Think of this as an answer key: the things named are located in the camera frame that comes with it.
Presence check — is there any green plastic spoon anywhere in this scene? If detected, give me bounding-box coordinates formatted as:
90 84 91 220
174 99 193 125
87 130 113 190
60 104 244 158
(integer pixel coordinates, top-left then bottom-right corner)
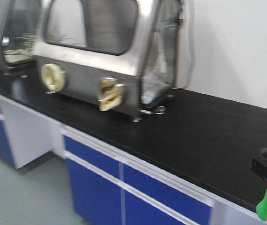
256 148 267 221

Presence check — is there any far blue lab cabinet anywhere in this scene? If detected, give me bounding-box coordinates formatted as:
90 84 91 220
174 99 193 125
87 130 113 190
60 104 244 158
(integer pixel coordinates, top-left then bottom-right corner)
0 95 64 169

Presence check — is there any stainless steel glove box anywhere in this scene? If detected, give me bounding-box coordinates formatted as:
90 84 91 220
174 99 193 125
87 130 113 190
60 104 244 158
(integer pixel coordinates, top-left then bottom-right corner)
33 0 188 121

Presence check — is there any blue lab bench cabinet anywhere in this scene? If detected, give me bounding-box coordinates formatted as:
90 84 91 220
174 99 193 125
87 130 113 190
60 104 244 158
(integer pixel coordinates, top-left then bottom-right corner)
61 125 263 225

